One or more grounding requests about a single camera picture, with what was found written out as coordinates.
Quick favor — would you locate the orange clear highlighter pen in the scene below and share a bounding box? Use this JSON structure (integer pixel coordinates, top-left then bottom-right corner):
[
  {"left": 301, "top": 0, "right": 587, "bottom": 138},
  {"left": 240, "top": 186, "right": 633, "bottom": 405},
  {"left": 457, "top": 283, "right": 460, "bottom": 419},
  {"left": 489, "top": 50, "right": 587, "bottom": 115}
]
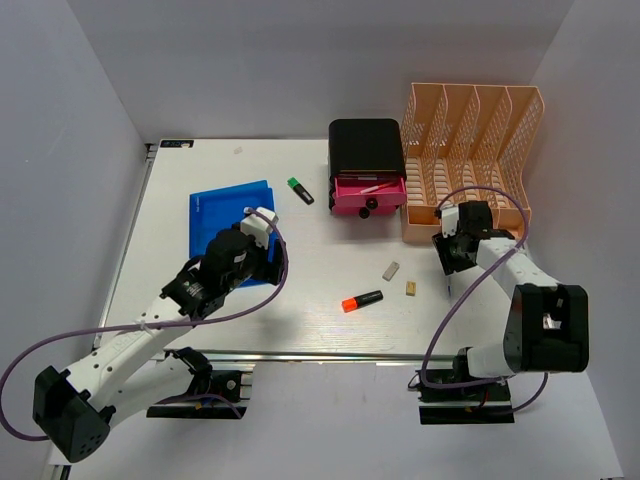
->
[{"left": 359, "top": 181, "right": 395, "bottom": 195}]

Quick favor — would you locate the orange cap black highlighter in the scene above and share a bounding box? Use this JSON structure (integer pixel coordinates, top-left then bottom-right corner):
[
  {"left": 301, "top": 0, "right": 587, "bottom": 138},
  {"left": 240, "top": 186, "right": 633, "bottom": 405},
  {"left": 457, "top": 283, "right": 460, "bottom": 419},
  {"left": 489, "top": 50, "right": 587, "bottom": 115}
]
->
[{"left": 341, "top": 290, "right": 384, "bottom": 313}]

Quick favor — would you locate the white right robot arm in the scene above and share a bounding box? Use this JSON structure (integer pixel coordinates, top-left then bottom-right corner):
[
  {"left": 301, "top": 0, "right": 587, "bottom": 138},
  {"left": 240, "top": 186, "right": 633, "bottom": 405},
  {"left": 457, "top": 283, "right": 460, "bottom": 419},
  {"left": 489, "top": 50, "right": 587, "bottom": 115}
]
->
[{"left": 432, "top": 201, "right": 589, "bottom": 399}]

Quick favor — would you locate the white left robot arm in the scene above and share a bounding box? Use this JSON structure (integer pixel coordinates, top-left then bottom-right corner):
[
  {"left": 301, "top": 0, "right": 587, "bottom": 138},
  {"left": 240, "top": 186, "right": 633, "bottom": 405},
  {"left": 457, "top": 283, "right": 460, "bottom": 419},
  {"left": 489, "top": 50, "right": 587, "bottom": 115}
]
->
[{"left": 33, "top": 225, "right": 288, "bottom": 463}]

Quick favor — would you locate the blue plastic document case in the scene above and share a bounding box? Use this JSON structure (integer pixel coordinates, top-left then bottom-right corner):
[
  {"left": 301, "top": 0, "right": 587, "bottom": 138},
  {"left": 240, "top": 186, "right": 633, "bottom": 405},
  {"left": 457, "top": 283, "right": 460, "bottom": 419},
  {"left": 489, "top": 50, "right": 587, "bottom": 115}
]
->
[{"left": 189, "top": 180, "right": 281, "bottom": 295}]

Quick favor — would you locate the small yellow eraser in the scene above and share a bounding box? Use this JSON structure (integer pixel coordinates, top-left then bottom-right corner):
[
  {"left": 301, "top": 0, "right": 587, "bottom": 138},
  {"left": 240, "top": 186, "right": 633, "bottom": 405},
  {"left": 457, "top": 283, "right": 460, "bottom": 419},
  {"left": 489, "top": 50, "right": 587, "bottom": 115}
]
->
[{"left": 406, "top": 281, "right": 417, "bottom": 296}]

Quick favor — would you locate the grey white eraser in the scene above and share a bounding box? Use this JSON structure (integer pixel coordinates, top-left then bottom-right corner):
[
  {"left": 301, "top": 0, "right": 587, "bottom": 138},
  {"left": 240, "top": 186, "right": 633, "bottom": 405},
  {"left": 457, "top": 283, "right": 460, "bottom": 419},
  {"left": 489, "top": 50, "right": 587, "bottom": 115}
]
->
[{"left": 382, "top": 261, "right": 400, "bottom": 281}]

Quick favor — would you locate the green cap black highlighter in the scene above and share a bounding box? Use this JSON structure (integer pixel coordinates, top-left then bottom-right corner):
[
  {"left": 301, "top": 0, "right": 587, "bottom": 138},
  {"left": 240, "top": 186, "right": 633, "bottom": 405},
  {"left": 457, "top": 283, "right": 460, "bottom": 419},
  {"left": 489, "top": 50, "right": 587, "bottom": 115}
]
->
[{"left": 287, "top": 177, "right": 315, "bottom": 205}]

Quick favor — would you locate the peach plastic file organizer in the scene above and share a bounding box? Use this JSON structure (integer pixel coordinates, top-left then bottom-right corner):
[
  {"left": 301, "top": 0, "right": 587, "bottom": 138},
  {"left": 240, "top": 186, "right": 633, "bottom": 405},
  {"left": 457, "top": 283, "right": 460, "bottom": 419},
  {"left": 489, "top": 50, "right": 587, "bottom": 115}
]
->
[{"left": 401, "top": 83, "right": 545, "bottom": 245}]

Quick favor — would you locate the black label sticker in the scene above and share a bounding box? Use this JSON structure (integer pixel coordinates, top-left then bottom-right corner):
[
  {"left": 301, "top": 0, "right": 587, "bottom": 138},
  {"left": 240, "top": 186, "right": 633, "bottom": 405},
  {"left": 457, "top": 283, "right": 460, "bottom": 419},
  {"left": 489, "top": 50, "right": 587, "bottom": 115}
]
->
[{"left": 159, "top": 139, "right": 194, "bottom": 149}]

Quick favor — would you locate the black pink drawer organizer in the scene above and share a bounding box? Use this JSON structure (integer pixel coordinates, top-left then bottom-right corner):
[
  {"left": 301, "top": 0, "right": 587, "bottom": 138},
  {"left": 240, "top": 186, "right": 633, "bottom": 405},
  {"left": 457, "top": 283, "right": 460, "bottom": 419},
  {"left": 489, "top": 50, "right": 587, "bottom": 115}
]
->
[{"left": 328, "top": 118, "right": 408, "bottom": 219}]

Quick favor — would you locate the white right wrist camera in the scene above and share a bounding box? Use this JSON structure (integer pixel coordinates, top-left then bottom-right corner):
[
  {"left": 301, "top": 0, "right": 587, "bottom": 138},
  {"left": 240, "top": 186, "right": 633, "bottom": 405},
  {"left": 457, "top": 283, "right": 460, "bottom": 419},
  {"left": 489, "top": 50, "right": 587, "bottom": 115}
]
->
[{"left": 435, "top": 205, "right": 459, "bottom": 238}]

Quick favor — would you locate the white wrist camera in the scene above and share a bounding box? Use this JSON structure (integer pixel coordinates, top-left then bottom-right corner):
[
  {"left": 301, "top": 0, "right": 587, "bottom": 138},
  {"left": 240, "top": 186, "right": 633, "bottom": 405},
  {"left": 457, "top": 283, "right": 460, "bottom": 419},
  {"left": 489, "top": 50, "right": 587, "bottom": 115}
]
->
[
  {"left": 240, "top": 207, "right": 279, "bottom": 250},
  {"left": 435, "top": 205, "right": 459, "bottom": 238}
]

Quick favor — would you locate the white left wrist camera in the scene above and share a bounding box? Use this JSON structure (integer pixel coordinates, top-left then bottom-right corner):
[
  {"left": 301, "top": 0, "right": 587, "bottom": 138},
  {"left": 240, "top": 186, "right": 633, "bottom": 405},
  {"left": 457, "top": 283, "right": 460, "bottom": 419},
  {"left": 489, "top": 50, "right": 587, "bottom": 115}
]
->
[{"left": 240, "top": 207, "right": 279, "bottom": 250}]

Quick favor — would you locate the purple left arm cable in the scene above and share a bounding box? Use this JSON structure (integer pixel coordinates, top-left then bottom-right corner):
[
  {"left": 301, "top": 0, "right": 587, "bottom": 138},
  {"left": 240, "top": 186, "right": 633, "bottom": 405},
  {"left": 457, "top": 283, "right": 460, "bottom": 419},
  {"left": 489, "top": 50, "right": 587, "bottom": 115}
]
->
[{"left": 0, "top": 208, "right": 290, "bottom": 442}]

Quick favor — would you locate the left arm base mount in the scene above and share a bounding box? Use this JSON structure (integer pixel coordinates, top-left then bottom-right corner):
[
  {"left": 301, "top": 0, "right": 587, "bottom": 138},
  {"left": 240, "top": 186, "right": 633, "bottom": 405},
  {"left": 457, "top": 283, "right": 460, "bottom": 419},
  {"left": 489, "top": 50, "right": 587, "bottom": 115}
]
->
[{"left": 146, "top": 347, "right": 252, "bottom": 420}]

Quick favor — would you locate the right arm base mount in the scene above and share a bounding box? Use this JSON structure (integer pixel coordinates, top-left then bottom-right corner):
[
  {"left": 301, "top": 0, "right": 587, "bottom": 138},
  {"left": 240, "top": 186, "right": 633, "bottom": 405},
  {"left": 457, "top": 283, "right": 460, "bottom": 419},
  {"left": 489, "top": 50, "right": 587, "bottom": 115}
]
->
[{"left": 407, "top": 371, "right": 515, "bottom": 426}]

